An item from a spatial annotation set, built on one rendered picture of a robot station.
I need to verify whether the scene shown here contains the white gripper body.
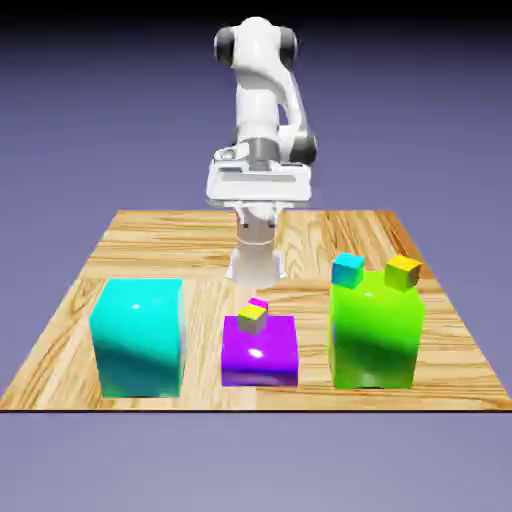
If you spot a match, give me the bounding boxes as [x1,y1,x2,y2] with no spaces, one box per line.
[206,158,313,210]

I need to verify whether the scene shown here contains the small cyan cube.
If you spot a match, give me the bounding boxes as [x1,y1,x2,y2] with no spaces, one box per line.
[331,252,366,290]

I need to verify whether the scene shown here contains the small yellow cube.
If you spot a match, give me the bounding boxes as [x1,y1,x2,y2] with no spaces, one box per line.
[237,305,267,336]
[384,255,424,292]

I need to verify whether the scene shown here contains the large purple box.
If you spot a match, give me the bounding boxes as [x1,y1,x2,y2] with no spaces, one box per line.
[220,314,300,389]

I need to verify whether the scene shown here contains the large green box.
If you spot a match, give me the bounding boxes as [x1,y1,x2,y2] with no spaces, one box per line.
[328,270,426,390]

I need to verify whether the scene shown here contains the large cyan box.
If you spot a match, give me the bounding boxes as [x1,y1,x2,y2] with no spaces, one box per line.
[88,278,186,400]

